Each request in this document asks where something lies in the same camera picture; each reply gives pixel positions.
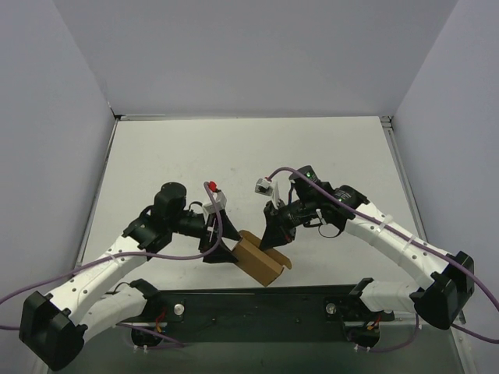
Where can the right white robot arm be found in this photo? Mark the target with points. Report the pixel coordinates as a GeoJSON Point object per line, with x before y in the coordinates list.
{"type": "Point", "coordinates": [441, 283]}

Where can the brown cardboard box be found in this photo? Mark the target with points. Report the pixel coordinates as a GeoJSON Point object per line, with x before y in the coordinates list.
{"type": "Point", "coordinates": [264, 266]}

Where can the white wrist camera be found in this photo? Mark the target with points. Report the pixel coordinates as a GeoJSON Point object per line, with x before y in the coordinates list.
{"type": "Point", "coordinates": [216, 199]}
{"type": "Point", "coordinates": [267, 187]}

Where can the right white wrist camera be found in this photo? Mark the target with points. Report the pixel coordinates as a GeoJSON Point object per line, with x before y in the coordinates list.
{"type": "Point", "coordinates": [267, 187]}

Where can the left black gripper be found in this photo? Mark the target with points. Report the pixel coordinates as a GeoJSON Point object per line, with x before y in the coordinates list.
{"type": "Point", "coordinates": [211, 236]}

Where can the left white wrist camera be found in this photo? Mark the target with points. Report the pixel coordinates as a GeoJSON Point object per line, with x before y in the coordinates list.
{"type": "Point", "coordinates": [216, 199]}

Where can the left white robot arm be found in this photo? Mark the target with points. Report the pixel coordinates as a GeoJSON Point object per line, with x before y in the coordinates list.
{"type": "Point", "coordinates": [55, 326]}

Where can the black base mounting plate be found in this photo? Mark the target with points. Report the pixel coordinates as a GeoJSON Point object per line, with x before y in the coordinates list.
{"type": "Point", "coordinates": [307, 314]}

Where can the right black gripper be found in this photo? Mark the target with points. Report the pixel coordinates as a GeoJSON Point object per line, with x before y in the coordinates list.
{"type": "Point", "coordinates": [278, 218]}

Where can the aluminium frame rail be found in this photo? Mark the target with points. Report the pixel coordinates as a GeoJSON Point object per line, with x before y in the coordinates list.
{"type": "Point", "coordinates": [234, 153]}

